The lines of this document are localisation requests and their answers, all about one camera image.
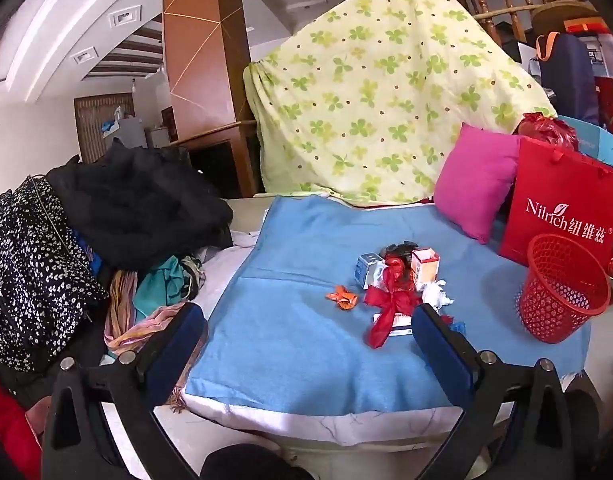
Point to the red and white carton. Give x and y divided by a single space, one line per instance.
424 267

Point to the navy blue bag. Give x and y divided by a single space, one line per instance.
566 70

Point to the blue and white carton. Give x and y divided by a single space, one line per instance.
369 270

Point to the red plastic bag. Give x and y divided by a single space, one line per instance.
551 130

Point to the red ribbon bow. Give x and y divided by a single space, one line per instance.
397 294

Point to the clover print quilt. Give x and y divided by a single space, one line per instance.
367 101

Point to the magenta pillow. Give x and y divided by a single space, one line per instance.
476 179

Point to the red plastic mesh basket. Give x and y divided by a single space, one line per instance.
565 287

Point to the black plastic bag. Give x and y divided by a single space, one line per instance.
401 250

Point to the white tissue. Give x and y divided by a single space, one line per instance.
434 295

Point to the red white blue box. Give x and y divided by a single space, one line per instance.
401 326

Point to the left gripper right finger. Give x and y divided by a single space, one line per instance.
537 443

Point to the red Nilrich paper bag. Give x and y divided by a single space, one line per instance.
558 191

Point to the black clothes pile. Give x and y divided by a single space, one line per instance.
137 207

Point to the brown wooden pillar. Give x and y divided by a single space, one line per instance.
206 51

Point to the teal garment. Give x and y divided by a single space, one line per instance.
162 286

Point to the blue bed blanket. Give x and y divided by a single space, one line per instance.
278 343

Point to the black white spotted garment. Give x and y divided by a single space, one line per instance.
47 287

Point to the orange wrapper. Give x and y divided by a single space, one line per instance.
343 298

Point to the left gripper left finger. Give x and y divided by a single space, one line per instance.
78 443

